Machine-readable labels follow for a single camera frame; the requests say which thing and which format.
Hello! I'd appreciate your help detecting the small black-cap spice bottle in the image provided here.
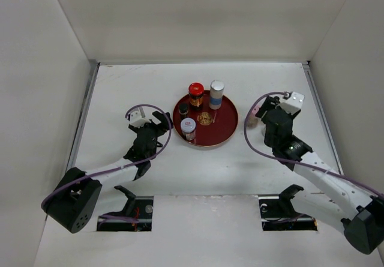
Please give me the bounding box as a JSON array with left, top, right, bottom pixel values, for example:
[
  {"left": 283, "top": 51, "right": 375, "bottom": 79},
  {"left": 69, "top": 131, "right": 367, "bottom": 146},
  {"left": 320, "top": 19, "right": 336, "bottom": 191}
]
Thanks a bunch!
[{"left": 178, "top": 103, "right": 189, "bottom": 120}]

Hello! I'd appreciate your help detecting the pink-lid spice jar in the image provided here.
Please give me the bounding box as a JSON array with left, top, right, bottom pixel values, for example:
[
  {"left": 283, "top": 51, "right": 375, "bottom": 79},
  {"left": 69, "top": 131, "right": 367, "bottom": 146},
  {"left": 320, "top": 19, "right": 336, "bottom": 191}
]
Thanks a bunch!
[{"left": 244, "top": 105, "right": 260, "bottom": 128}]

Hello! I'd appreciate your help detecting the white-lid low jar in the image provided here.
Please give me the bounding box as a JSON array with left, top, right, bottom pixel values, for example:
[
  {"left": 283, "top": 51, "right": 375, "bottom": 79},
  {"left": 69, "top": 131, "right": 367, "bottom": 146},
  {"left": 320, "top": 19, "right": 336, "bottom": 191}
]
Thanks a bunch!
[{"left": 181, "top": 118, "right": 196, "bottom": 141}]

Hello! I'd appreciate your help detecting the red-lid chili sauce jar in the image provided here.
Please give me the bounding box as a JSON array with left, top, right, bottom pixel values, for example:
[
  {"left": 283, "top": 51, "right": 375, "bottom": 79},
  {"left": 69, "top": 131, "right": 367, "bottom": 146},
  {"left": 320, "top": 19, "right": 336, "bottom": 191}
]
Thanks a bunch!
[{"left": 188, "top": 82, "right": 205, "bottom": 108}]

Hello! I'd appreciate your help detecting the tall silver-lid blue-label jar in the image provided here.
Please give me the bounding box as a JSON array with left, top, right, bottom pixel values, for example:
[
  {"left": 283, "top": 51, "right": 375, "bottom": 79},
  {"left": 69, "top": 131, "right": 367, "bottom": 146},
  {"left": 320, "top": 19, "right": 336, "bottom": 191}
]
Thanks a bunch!
[{"left": 209, "top": 80, "right": 224, "bottom": 110}]

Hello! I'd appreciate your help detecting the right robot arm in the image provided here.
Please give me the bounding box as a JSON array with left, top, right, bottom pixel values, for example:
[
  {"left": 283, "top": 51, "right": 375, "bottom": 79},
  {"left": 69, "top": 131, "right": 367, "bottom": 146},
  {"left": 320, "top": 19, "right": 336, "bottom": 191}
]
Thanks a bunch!
[{"left": 255, "top": 92, "right": 383, "bottom": 254}]

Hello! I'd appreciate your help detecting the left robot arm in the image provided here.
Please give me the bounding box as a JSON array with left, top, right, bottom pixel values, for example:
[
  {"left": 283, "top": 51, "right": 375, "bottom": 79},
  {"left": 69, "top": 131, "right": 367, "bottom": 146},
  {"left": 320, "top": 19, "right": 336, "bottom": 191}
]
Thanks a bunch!
[{"left": 41, "top": 110, "right": 173, "bottom": 233}]

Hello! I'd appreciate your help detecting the red round tray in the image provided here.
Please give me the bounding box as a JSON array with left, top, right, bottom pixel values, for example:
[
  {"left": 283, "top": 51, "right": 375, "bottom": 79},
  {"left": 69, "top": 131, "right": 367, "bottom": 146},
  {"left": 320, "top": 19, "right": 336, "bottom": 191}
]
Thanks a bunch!
[{"left": 188, "top": 90, "right": 239, "bottom": 147}]

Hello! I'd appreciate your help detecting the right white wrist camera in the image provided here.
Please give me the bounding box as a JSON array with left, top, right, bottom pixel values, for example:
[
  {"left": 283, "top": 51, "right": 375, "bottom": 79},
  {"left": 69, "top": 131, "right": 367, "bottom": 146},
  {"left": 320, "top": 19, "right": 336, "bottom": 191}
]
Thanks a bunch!
[{"left": 278, "top": 91, "right": 305, "bottom": 115}]

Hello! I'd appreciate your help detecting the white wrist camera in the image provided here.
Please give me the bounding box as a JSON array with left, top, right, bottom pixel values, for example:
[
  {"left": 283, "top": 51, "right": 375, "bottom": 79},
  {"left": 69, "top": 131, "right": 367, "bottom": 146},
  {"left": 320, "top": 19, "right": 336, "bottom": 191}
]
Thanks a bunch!
[
  {"left": 278, "top": 91, "right": 305, "bottom": 115},
  {"left": 125, "top": 107, "right": 149, "bottom": 128}
]

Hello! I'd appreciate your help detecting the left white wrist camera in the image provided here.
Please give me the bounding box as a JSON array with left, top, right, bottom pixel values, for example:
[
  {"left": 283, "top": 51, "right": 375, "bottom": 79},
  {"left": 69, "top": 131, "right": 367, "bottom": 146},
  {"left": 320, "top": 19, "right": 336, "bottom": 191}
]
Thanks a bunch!
[{"left": 125, "top": 107, "right": 149, "bottom": 128}]

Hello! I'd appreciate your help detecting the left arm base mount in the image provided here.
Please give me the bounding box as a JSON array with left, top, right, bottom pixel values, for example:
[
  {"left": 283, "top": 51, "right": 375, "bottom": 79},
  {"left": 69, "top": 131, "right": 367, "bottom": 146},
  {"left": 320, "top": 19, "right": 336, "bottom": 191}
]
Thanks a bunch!
[{"left": 96, "top": 185, "right": 154, "bottom": 232}]

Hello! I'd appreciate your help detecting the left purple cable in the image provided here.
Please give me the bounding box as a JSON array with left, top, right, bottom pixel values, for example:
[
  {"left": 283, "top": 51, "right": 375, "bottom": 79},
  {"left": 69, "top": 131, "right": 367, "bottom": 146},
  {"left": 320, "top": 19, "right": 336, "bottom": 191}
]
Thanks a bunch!
[{"left": 41, "top": 103, "right": 175, "bottom": 223}]

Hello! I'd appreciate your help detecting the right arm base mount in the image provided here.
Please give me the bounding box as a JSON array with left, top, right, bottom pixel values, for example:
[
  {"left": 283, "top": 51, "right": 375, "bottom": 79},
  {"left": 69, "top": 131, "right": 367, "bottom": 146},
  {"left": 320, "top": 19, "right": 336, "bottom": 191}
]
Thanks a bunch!
[{"left": 258, "top": 184, "right": 317, "bottom": 232}]

